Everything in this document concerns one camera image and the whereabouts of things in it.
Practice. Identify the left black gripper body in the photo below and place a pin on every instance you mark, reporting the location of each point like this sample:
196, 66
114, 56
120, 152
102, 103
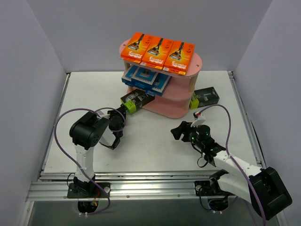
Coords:
121, 112

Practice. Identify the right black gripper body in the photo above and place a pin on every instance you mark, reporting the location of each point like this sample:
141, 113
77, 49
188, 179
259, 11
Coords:
186, 132

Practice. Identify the black green razor box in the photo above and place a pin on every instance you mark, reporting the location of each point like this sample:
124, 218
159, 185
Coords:
135, 100
204, 97

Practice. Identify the blue razor box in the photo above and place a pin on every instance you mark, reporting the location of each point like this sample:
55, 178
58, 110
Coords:
144, 78
159, 85
128, 74

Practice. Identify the small orange razor box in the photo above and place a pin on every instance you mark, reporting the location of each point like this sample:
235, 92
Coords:
178, 59

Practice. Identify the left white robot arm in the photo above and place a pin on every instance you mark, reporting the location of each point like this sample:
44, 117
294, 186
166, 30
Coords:
89, 131

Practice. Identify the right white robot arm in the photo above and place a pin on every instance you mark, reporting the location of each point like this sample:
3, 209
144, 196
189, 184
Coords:
262, 188

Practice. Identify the pink three-tier shelf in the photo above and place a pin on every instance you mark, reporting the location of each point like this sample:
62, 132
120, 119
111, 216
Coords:
175, 101

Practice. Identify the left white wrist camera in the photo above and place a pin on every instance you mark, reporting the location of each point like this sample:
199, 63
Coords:
101, 114

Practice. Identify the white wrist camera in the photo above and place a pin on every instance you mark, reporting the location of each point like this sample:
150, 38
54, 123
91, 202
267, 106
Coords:
199, 119
101, 114

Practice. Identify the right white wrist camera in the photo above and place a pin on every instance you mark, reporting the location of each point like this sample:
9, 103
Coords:
199, 119

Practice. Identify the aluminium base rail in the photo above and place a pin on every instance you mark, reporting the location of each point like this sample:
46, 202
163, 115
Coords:
127, 186

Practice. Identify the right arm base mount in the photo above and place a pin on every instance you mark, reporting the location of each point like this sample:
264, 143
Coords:
210, 200

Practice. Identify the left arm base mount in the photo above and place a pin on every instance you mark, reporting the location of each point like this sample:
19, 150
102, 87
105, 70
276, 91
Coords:
94, 192

